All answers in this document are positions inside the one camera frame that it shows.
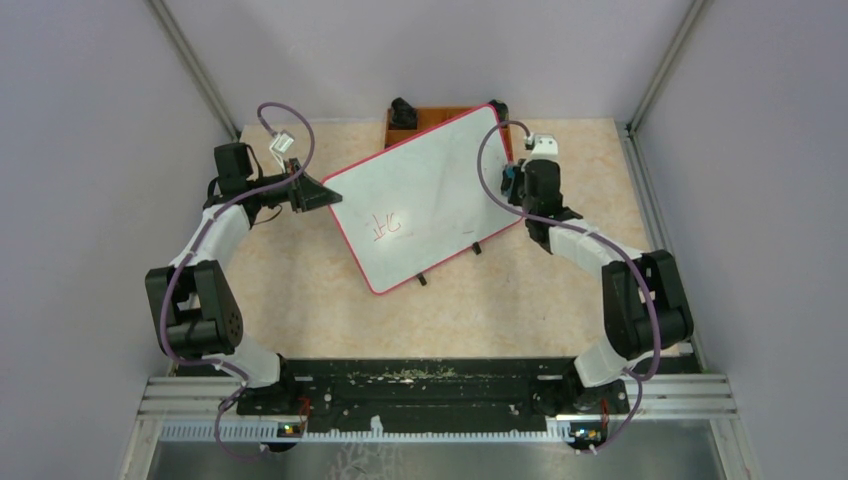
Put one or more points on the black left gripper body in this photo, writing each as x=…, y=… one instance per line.
x=298, y=194

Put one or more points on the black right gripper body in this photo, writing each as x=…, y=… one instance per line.
x=520, y=183

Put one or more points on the pink framed whiteboard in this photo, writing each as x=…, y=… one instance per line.
x=422, y=201

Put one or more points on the blue whiteboard eraser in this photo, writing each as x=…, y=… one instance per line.
x=508, y=183

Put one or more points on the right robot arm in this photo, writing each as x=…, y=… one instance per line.
x=644, y=305

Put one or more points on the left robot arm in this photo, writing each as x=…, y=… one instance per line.
x=196, y=316

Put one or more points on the dark patterned cloth roll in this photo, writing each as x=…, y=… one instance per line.
x=402, y=115

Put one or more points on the wooden compartment box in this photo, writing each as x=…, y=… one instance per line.
x=428, y=117

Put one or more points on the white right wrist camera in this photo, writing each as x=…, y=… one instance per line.
x=542, y=147

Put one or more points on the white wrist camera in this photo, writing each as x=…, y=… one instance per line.
x=280, y=143
x=542, y=147

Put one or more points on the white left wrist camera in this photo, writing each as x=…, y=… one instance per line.
x=280, y=143

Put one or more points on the metal wire whiteboard stand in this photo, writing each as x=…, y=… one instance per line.
x=422, y=278

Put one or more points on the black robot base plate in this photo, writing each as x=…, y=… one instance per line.
x=546, y=366

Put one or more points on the aluminium frame rail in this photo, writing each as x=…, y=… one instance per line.
x=414, y=406

